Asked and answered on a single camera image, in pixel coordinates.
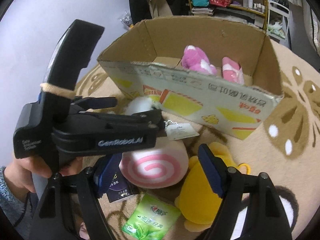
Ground black white pompom keychain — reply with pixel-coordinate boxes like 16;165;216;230
124;96;160;115

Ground yellow bear plush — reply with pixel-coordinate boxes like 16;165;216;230
174;141;251;233

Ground pink swirl roll plush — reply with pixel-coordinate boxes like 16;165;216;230
119;137;189;189

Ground dark purple small box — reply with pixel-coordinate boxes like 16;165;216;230
106;153;139;203

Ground magenta bear plush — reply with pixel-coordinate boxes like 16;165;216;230
181;45;217;75

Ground green tissue pack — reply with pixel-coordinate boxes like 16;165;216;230
121;194;181;240

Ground pink long plush pillow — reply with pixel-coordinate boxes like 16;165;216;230
222;57;245;85

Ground person's left hand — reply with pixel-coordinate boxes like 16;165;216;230
3;156;52;201

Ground white paper tag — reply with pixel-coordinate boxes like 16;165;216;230
166;123;200;141

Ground open cardboard box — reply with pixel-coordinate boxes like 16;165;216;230
97;16;283;139

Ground beige patterned plush rug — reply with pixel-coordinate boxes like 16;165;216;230
76;42;319;239

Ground stack of books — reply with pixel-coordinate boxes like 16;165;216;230
191;7;215;16

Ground wooden shelf unit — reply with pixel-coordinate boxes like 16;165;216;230
188;0;268;30

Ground white rolling cart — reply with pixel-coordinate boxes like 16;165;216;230
266;0;291;48

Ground cream quilted bedding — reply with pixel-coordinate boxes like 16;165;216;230
303;0;319;55

